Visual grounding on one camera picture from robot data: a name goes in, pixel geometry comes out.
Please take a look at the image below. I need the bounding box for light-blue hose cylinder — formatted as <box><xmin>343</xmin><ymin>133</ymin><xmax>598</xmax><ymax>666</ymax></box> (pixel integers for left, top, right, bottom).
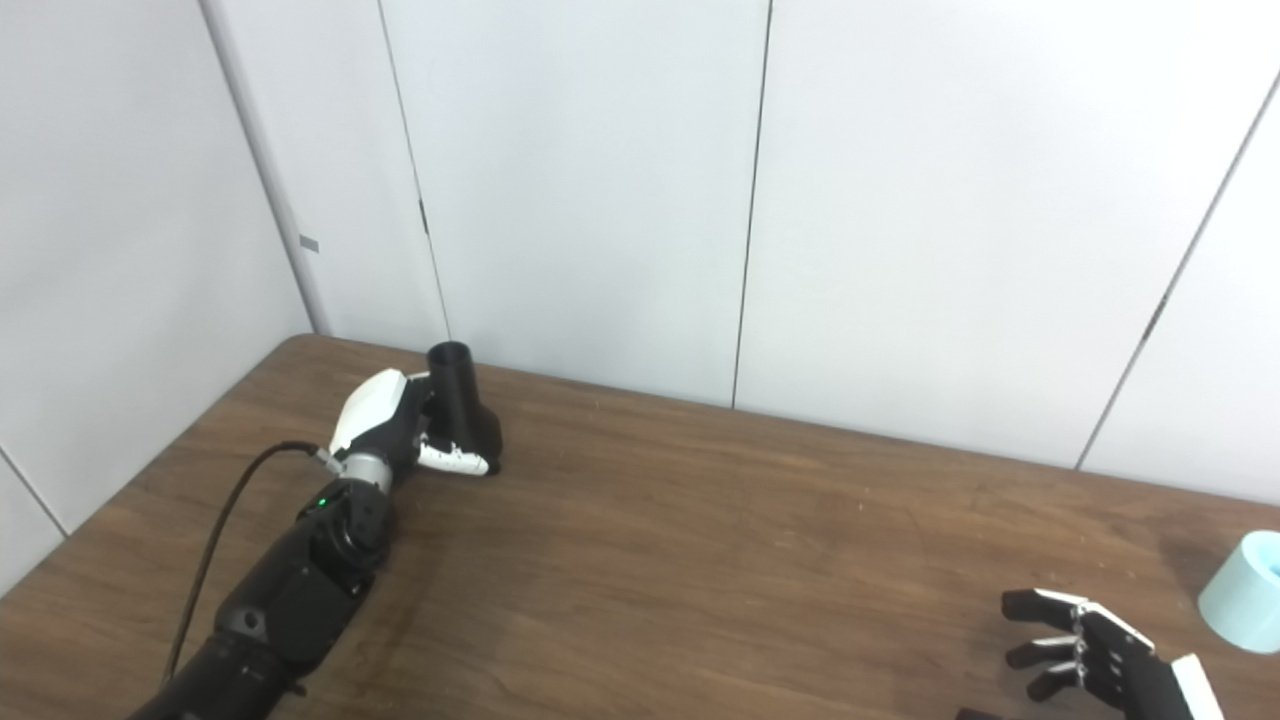
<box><xmin>1198</xmin><ymin>531</ymin><xmax>1280</xmax><ymax>655</ymax></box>

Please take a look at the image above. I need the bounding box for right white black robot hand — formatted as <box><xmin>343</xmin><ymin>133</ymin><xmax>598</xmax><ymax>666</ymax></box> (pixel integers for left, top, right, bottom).
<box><xmin>955</xmin><ymin>588</ymin><xmax>1226</xmax><ymax>720</ymax></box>

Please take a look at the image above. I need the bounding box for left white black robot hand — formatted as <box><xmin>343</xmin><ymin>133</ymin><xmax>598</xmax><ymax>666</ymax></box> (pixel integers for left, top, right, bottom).
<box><xmin>328</xmin><ymin>368</ymin><xmax>499</xmax><ymax>479</ymax></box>

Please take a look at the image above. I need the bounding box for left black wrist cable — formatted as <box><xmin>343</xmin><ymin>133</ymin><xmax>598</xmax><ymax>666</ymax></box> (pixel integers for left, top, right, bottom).
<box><xmin>165</xmin><ymin>440</ymin><xmax>336</xmax><ymax>686</ymax></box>

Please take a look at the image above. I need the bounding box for black flared nozzle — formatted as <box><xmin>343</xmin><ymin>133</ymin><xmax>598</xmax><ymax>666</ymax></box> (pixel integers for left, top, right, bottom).
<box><xmin>427</xmin><ymin>341</ymin><xmax>504</xmax><ymax>477</ymax></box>

